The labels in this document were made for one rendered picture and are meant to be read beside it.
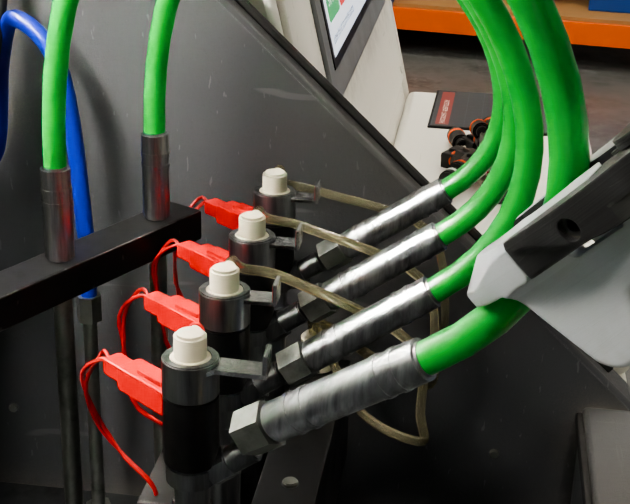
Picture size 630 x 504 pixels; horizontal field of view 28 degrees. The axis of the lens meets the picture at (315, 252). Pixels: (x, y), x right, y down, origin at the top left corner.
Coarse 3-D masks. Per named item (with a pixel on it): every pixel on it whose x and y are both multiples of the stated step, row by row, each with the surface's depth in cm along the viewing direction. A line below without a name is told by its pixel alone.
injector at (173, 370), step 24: (168, 360) 60; (216, 360) 60; (168, 384) 60; (192, 384) 59; (216, 384) 60; (168, 408) 60; (192, 408) 60; (216, 408) 61; (168, 432) 61; (192, 432) 60; (216, 432) 61; (168, 456) 61; (192, 456) 61; (216, 456) 62; (240, 456) 61; (168, 480) 62; (192, 480) 61; (216, 480) 62
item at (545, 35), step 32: (512, 0) 42; (544, 0) 41; (544, 32) 41; (544, 64) 42; (576, 64) 42; (544, 96) 42; (576, 96) 42; (576, 128) 42; (576, 160) 43; (480, 320) 46; (512, 320) 46; (416, 352) 48; (448, 352) 47
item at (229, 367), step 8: (224, 360) 60; (232, 360) 61; (240, 360) 61; (248, 360) 61; (216, 368) 60; (224, 368) 60; (232, 368) 60; (240, 368) 60; (248, 368) 60; (256, 368) 60; (232, 376) 60; (240, 376) 59; (248, 376) 59; (256, 376) 59
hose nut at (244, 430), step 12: (240, 408) 53; (252, 408) 52; (240, 420) 52; (252, 420) 52; (240, 432) 52; (252, 432) 52; (264, 432) 52; (240, 444) 52; (252, 444) 52; (264, 444) 52; (276, 444) 52
